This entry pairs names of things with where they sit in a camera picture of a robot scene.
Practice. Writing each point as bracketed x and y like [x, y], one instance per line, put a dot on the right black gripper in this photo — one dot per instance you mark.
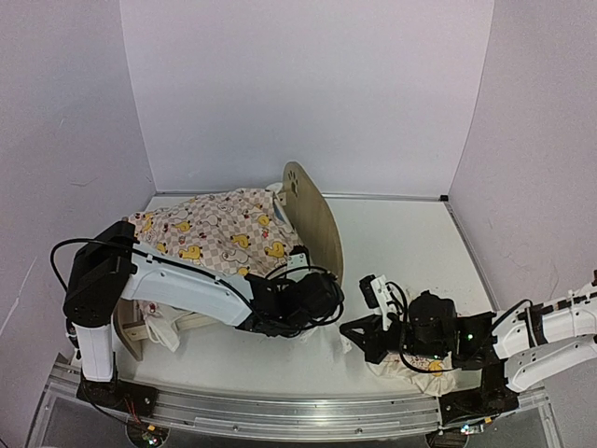
[370, 325]

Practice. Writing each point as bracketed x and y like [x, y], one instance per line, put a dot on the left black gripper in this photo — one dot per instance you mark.
[330, 314]

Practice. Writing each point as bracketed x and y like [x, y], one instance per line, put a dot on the wooden pet bed frame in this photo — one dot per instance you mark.
[310, 216]

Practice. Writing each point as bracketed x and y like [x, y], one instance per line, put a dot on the duck print ruffled bed cover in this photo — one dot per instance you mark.
[230, 232]

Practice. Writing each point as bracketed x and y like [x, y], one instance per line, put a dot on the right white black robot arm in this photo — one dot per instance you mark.
[512, 350]

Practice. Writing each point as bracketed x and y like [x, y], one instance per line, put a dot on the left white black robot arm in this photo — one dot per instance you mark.
[96, 274]

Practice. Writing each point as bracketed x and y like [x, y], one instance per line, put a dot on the duck print ruffled pillow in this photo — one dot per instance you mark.
[433, 376]

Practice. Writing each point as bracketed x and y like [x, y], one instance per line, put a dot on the blue white striped mattress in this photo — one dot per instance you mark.
[279, 211]

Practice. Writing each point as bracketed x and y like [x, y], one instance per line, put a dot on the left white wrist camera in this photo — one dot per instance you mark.
[298, 258]

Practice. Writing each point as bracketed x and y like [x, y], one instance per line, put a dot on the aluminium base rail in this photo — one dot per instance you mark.
[167, 416]

